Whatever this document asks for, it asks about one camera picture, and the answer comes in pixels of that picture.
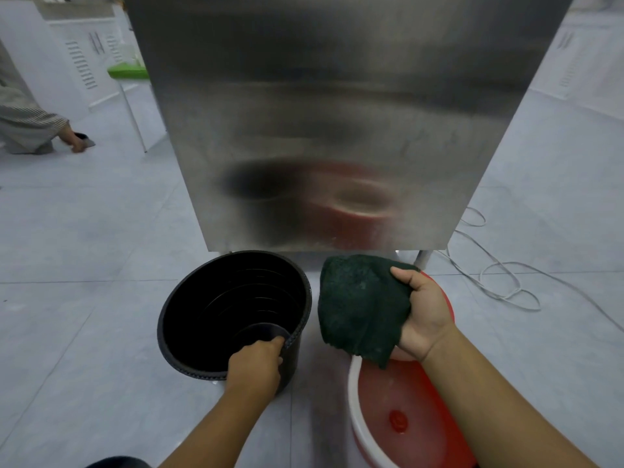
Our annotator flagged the person's right hand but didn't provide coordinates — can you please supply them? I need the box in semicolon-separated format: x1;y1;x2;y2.
390;266;459;363

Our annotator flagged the person's left hand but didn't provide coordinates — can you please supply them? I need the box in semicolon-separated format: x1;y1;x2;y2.
225;335;286;399

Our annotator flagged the dark green cloth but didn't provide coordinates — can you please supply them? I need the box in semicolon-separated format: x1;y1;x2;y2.
318;254;421;370

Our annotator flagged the black plastic bucket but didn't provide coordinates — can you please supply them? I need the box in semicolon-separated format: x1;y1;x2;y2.
157;251;313;393

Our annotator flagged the person's right forearm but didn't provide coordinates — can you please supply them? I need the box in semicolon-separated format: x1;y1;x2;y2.
421;324;601;468

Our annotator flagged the person's left forearm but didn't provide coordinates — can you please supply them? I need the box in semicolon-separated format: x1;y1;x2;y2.
158;382;280;468

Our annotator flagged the red basin with white rim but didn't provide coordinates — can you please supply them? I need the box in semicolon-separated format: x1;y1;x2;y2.
347;272;479;468

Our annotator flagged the stainless steel cabinet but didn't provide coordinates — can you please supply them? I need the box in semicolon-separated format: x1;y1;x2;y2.
122;0;576;269

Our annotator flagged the person's dark trouser knee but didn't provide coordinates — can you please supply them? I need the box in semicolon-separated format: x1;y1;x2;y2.
84;456;153;468

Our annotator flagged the white cabinet with louvred doors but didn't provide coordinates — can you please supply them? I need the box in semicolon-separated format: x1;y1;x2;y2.
528;0;624;118
0;0;147;123

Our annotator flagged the green topped white table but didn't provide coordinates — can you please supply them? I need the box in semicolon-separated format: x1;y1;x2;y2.
107;64;169;154

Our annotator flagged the white cable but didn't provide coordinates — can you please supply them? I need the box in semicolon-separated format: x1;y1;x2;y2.
433;206;624;335

